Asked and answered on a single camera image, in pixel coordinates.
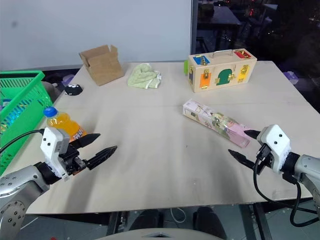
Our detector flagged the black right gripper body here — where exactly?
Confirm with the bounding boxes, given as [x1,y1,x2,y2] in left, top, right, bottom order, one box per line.
[253,142,273,176]

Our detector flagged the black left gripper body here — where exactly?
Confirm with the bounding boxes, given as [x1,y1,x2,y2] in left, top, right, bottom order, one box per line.
[57,142,88,177]

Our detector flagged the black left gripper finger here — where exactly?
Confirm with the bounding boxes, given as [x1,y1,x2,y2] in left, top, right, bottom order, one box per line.
[68,133,102,150]
[85,145,118,172]

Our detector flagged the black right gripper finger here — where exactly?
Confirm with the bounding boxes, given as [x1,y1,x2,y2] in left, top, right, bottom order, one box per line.
[227,149,257,169]
[243,129,261,140]

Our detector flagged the green plastic basket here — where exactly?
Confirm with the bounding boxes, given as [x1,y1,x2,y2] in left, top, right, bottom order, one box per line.
[0,70,53,177]

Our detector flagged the orange juice bottle blue cap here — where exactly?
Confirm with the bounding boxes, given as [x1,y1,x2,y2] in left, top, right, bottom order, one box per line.
[42,106,89,144]

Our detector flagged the pink long carton box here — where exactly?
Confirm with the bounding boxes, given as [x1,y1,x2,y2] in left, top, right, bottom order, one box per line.
[182,98,251,148]

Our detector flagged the black paw print object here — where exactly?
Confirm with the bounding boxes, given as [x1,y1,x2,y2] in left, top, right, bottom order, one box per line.
[64,83,83,96]

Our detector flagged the dark rounded shape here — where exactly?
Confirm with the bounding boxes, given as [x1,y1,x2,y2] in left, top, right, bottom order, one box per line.
[192,206,228,240]

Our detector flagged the brown cardboard box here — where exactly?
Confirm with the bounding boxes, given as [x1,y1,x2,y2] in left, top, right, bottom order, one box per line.
[79,44,125,87]

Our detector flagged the light green cloth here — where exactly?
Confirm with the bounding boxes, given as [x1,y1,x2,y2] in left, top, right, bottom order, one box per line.
[127,63,163,90]

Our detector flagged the white whiteboard panel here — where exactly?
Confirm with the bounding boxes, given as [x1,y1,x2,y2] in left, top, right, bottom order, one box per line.
[0,0,198,71]

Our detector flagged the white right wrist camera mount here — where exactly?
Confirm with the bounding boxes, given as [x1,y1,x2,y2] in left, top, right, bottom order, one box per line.
[256,124,291,174]

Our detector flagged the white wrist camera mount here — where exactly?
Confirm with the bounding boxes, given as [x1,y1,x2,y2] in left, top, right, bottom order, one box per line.
[40,126,71,182]
[256,124,291,174]

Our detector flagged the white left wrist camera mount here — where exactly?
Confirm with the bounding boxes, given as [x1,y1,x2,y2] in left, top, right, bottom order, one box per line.
[40,126,71,182]

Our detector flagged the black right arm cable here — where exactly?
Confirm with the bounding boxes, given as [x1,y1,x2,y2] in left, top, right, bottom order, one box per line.
[252,144,320,227]

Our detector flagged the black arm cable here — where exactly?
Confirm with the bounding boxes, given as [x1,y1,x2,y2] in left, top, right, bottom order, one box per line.
[0,129,44,154]
[252,144,320,227]

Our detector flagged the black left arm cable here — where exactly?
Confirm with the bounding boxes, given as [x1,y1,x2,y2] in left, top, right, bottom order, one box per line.
[0,129,44,154]

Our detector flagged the wooden lock box with handle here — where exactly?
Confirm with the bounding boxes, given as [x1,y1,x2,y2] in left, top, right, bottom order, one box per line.
[184,49,258,94]

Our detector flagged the white cable under table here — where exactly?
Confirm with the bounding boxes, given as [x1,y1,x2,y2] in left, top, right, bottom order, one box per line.
[169,207,187,223]

